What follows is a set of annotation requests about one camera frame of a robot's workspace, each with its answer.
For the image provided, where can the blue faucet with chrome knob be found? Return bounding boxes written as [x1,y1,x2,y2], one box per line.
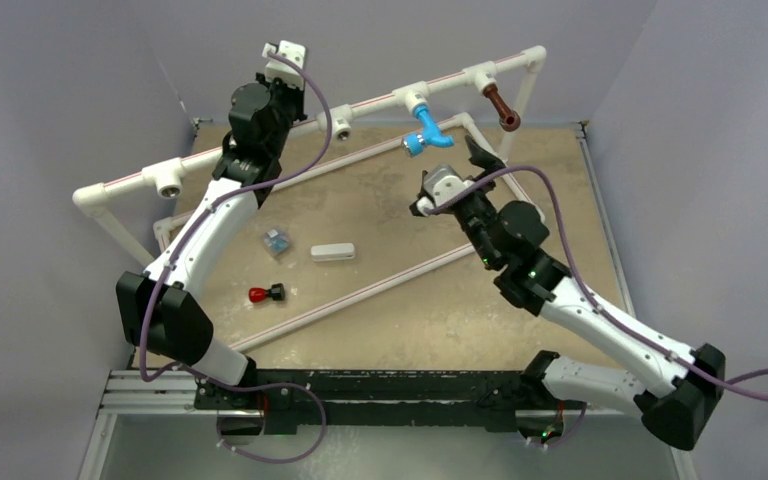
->
[402,104,455,157]

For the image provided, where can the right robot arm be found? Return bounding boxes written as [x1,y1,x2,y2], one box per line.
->
[446,135,726,451]

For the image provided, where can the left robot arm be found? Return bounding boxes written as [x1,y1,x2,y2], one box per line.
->
[115,74,306,409]

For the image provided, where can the white rectangular plastic piece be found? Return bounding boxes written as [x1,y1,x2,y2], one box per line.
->
[310,243,356,262]

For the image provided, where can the small clear blue packet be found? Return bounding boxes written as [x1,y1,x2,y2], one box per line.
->
[262,228,292,257]

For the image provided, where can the red and black faucet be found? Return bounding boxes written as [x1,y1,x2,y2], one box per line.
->
[248,283,286,304]

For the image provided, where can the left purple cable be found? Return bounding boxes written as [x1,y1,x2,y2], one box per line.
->
[135,52,334,386]

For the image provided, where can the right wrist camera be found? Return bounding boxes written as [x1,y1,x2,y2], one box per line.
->
[409,164,475,217]

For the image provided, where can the brown faucet on frame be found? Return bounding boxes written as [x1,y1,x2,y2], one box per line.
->
[482,83,521,132]

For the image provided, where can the white PVC pipe frame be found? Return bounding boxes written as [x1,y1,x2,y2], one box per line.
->
[72,45,547,352]

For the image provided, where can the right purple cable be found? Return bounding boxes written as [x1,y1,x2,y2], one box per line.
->
[423,165,768,405]

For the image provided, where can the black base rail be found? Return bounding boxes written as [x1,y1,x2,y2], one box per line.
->
[194,368,582,442]

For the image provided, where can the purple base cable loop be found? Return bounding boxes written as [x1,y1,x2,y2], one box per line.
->
[215,386,330,466]

